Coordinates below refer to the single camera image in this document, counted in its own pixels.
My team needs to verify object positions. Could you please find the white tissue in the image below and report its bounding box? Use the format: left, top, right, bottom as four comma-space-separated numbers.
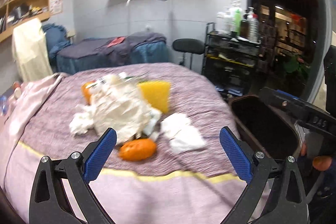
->
69, 105, 93, 135

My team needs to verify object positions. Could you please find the cream cloth on chair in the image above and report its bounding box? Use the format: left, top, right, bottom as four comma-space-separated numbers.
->
12, 18, 53, 83

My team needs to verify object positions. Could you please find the wooden cubby wall shelf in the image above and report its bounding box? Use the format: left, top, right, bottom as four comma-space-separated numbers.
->
1, 0, 51, 42

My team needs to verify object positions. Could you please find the white pump bottle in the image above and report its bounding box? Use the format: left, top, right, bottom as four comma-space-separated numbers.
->
216, 1, 236, 36

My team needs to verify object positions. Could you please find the wall poster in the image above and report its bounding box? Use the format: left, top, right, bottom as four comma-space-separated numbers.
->
49, 0, 63, 15

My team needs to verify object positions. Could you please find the dark brown bottle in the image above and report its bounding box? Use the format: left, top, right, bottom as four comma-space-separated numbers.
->
240, 13, 249, 39

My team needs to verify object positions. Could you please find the green lotion bottle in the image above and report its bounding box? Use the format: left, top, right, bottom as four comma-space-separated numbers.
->
233, 8, 242, 35

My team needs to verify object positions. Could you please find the green potted plant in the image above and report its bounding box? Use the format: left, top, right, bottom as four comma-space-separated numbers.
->
284, 55, 310, 79

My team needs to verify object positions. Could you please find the black round stool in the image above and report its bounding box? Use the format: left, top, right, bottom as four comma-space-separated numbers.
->
172, 39, 205, 69

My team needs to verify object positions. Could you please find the pink folded blanket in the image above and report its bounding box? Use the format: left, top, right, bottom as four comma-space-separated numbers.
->
1, 73, 68, 156

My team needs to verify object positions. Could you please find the person's right hand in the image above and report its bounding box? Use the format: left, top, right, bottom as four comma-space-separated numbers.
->
300, 142, 334, 172

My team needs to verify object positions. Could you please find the orange fruit peel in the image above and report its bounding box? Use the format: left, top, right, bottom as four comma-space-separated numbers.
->
118, 139, 157, 161

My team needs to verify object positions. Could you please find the blue bundled blanket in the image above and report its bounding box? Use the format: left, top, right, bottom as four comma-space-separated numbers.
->
42, 23, 71, 60

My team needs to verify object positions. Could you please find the dark brown trash bin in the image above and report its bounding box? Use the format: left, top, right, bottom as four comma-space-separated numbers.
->
228, 95, 301, 160

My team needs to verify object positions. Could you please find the black mesh rolling cart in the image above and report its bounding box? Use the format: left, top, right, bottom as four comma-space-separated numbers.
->
202, 22, 260, 99

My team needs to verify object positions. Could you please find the white gooseneck lamp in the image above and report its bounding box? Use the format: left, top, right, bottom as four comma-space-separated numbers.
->
125, 0, 168, 35

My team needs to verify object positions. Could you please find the clear plastic bottle red cap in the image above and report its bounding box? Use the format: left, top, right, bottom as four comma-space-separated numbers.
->
248, 14, 259, 43

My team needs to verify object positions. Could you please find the blue covered massage bed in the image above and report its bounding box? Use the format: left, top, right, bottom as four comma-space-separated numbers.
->
56, 31, 169, 75

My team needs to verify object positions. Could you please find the white face mask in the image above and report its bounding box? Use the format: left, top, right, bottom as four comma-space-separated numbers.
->
161, 113, 207, 153

